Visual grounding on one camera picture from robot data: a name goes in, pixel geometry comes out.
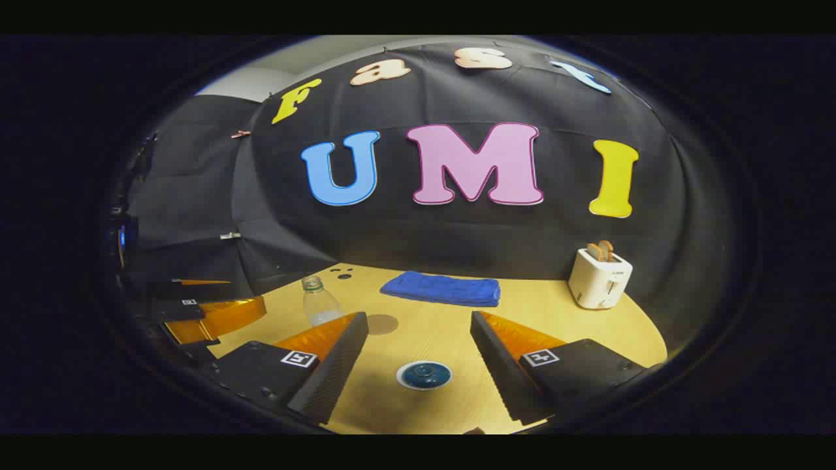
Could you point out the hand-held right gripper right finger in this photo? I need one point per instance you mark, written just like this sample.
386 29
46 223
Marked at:
499 365

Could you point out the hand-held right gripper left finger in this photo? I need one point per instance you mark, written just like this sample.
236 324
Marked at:
330 372

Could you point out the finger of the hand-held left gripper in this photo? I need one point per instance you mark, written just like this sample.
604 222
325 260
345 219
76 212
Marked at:
219 316
189 289

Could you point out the clear plastic water bottle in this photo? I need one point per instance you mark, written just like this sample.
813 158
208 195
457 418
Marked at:
319 307

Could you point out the white teacup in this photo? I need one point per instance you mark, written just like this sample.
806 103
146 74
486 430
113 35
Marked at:
400 378

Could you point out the round brown coaster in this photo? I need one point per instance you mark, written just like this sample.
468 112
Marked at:
384 324

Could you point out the dark blue teacup lid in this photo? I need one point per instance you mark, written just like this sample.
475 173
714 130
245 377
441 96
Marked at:
424 375

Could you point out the folded blue towel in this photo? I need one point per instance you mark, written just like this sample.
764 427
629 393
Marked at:
441 288

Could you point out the white toaster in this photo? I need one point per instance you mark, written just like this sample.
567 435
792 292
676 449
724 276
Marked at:
597 284

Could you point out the black backdrop cloth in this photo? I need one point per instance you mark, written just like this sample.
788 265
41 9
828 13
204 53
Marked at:
457 238

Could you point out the toasted bread slice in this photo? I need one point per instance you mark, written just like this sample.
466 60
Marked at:
594 251
608 249

